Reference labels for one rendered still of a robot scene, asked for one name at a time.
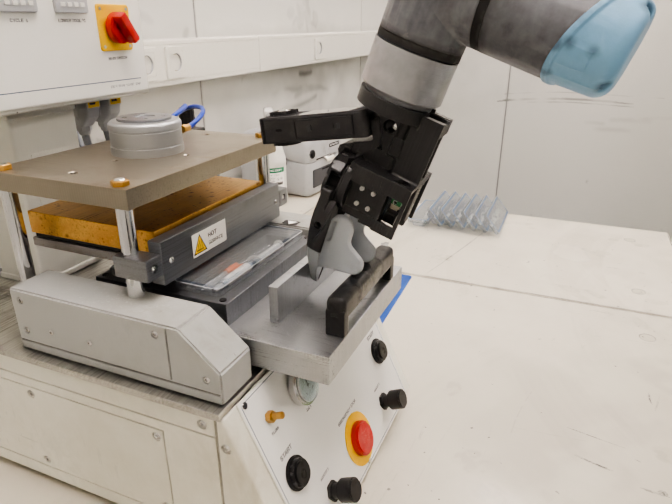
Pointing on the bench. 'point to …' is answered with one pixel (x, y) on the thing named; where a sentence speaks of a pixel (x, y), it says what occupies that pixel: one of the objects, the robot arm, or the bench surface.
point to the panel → (321, 423)
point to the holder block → (258, 286)
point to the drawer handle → (341, 302)
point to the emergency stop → (362, 438)
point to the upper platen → (221, 187)
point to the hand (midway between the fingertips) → (313, 265)
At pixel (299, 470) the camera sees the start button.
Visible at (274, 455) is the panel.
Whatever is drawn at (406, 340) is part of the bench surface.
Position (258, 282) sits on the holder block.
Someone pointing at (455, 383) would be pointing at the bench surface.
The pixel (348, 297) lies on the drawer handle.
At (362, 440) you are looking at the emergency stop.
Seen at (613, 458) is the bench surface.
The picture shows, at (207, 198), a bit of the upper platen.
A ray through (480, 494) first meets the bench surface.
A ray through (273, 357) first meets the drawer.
